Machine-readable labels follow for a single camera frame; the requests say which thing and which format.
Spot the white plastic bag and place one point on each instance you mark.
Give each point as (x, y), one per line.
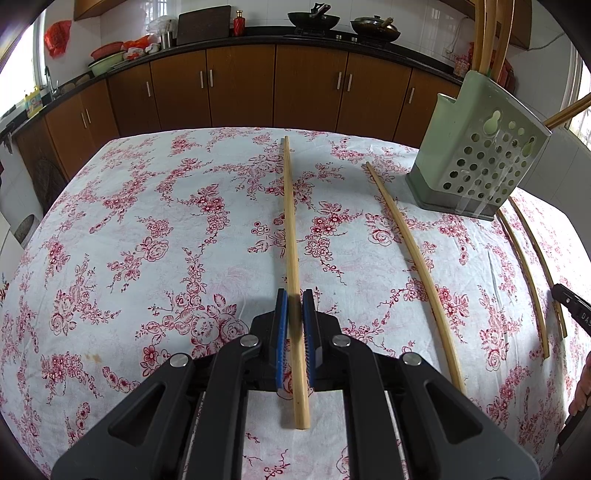
(159, 25)

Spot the red glass bottle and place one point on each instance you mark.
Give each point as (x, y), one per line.
(238, 25)

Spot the dark woven basket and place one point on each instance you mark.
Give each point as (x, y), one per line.
(46, 184)

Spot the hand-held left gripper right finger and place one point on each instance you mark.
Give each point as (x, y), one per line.
(310, 341)

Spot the chrome sink faucet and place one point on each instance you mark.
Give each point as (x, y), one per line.
(47, 78)

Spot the black kitchen countertop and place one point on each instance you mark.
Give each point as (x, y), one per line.
(258, 38)

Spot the barred window with white frame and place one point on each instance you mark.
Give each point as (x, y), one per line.
(582, 134)

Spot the wooden lower cabinets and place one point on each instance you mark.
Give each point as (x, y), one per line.
(240, 87)

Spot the red floral tablecloth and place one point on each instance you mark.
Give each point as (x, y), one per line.
(138, 277)

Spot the dark cutting board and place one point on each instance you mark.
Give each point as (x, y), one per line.
(203, 25)

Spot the black gas stove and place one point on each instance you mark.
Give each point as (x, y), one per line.
(341, 36)

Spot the green enamel basin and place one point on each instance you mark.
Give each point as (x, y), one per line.
(106, 65)

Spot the pink packet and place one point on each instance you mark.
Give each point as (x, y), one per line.
(461, 64)

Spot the dark lidded wok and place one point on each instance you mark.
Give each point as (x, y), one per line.
(374, 28)

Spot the green perforated utensil holder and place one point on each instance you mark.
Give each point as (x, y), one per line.
(443, 138)

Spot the stainless steel cup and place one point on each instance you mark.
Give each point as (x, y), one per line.
(167, 40)

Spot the sliding window with grey frame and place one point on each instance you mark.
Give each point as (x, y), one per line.
(18, 69)

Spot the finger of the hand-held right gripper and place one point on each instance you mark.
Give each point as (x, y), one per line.
(575, 307)

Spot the yellow detergent bottle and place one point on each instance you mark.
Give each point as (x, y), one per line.
(34, 101)

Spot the red plastic basin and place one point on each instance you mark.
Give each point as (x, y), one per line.
(106, 50)

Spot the person's right hand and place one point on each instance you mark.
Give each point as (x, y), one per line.
(581, 387)

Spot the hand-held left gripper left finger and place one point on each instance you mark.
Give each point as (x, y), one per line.
(282, 341)

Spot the red hanging plastic bag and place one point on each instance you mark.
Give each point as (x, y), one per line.
(57, 37)

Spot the white round container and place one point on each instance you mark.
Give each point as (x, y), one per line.
(25, 230)

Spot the crumpled red plastic bag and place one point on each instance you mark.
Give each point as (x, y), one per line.
(136, 46)

